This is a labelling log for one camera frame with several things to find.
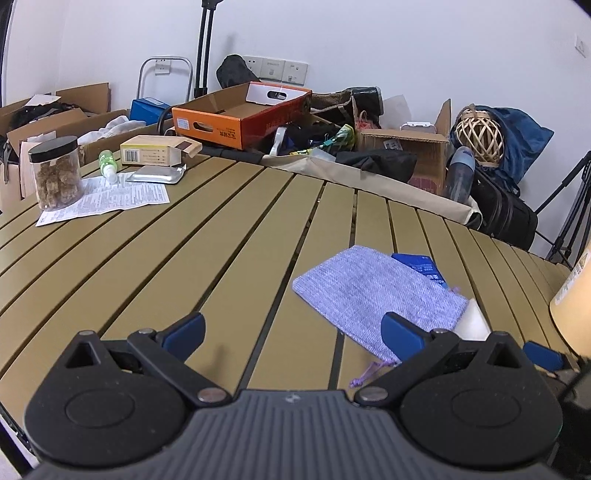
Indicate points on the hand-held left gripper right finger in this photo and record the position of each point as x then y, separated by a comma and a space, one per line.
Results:
404, 337

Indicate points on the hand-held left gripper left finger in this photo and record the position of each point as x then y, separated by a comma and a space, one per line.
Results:
184, 337

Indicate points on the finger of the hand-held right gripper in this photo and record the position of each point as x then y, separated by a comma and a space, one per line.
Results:
544, 355

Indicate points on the blue tissue pack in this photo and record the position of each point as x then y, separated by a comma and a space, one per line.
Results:
420, 267

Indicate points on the yellow thermos jug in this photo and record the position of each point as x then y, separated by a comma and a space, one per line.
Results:
575, 304

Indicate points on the white foam block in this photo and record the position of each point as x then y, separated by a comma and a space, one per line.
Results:
471, 323

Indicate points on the black luggage bag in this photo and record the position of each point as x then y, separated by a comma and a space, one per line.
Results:
503, 212

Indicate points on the printed paper sheet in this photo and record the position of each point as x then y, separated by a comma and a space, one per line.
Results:
111, 201

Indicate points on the silver foil packet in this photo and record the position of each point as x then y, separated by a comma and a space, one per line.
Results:
154, 174

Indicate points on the blue water bottle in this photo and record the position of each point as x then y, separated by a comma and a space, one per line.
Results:
459, 175

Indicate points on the black cloth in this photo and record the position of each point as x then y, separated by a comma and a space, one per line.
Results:
378, 164

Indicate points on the brown open cardboard box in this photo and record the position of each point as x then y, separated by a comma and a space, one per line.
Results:
415, 152

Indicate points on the yellow and white carton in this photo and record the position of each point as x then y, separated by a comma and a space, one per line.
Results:
152, 154

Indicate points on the small green bottle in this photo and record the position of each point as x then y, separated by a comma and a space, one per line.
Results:
107, 162

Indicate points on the clear snack jar black lid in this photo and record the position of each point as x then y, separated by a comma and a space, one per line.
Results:
55, 180

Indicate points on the orange cardboard box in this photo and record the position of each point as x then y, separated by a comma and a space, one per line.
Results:
217, 129

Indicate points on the green patterned packet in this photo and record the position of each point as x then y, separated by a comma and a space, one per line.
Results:
341, 136

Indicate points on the white plastic case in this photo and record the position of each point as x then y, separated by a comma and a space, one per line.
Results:
418, 127

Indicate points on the wicker ball lantern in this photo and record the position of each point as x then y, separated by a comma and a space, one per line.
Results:
478, 134

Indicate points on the white plastic jug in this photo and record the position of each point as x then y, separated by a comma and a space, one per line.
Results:
278, 141

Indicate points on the white cloth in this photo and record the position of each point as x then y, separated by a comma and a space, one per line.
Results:
111, 130

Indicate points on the blue fabric bag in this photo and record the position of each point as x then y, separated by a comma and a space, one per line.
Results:
521, 134

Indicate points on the blue box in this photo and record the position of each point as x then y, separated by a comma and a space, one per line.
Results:
145, 110

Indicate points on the dark fur-lined boot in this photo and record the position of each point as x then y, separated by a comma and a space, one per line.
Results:
364, 99

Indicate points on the dark clothes pile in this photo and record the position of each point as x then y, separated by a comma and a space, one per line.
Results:
32, 115

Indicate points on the plain white paper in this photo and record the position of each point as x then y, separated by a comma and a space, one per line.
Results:
44, 99

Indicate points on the black camera tripod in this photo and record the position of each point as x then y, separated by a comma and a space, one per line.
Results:
564, 183

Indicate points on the silver metal tube frame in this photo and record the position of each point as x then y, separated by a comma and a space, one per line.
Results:
164, 58

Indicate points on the white wall socket row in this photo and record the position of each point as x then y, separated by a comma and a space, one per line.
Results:
277, 69

